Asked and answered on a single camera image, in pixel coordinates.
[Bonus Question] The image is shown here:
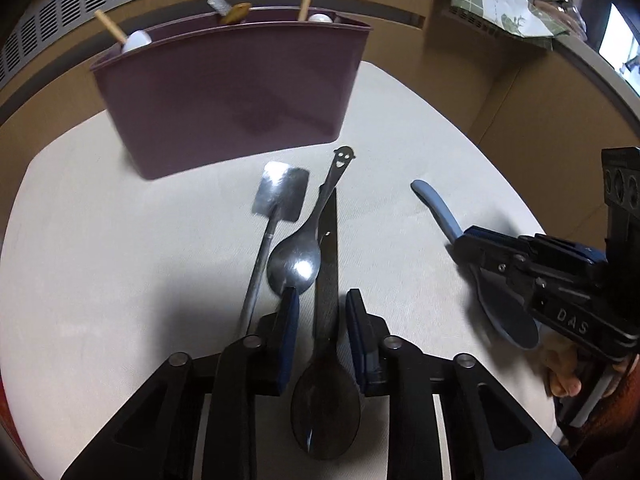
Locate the blue plastic ladle spoon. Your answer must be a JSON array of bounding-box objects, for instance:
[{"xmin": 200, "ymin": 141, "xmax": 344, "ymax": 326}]
[{"xmin": 410, "ymin": 180, "xmax": 540, "ymax": 350}]

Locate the black smiley handle spoon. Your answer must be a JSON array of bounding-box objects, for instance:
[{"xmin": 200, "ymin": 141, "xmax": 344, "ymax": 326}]
[{"xmin": 267, "ymin": 145, "xmax": 356, "ymax": 296}]

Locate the small steel shovel spoon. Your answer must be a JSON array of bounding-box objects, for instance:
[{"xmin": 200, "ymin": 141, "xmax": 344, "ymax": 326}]
[{"xmin": 236, "ymin": 162, "xmax": 309, "ymax": 338}]

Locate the white ceramic spoon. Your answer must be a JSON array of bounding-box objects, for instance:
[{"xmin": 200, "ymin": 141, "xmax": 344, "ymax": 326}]
[
  {"xmin": 308, "ymin": 13, "xmax": 333, "ymax": 24},
  {"xmin": 122, "ymin": 30, "xmax": 152, "ymax": 53}
]

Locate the small wooden spoon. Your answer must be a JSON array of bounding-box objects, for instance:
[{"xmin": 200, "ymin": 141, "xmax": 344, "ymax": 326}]
[{"xmin": 219, "ymin": 2, "xmax": 252, "ymax": 25}]

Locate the gloved right hand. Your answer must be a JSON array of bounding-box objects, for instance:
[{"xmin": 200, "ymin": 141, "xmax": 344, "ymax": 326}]
[{"xmin": 541, "ymin": 334, "xmax": 626, "ymax": 401}]

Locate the white tablecloth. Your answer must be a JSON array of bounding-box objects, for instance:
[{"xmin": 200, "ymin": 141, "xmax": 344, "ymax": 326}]
[{"xmin": 1, "ymin": 63, "xmax": 554, "ymax": 479}]

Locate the purple plastic utensil holder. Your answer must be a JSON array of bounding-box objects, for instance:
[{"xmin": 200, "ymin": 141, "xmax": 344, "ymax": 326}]
[{"xmin": 91, "ymin": 6, "xmax": 371, "ymax": 180}]

